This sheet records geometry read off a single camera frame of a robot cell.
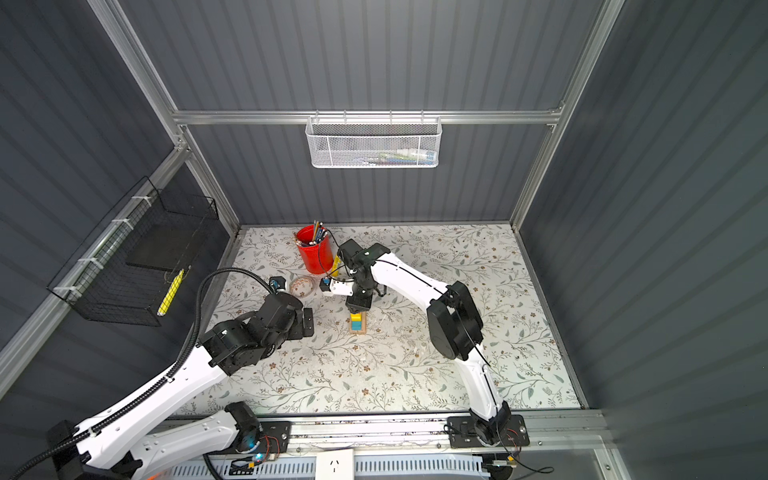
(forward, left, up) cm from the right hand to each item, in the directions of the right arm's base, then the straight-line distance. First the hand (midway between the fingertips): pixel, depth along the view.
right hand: (358, 304), depth 89 cm
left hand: (-9, +14, +11) cm, 20 cm away
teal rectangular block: (-5, +1, -5) cm, 7 cm away
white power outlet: (-39, +3, -4) cm, 40 cm away
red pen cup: (+21, +17, -3) cm, 27 cm away
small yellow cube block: (-4, +1, -1) cm, 4 cm away
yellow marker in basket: (-9, +41, +21) cm, 47 cm away
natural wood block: (-5, -1, -7) cm, 9 cm away
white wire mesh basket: (+70, -2, +13) cm, 71 cm away
